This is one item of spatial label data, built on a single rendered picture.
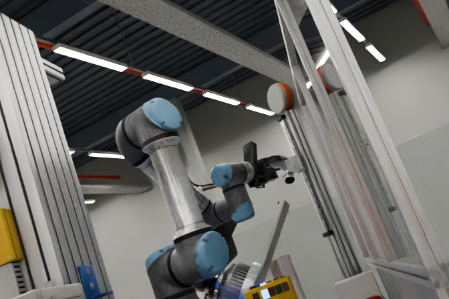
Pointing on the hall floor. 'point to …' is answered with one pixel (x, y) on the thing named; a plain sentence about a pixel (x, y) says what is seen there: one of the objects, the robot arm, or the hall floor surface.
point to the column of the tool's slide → (341, 257)
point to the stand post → (289, 273)
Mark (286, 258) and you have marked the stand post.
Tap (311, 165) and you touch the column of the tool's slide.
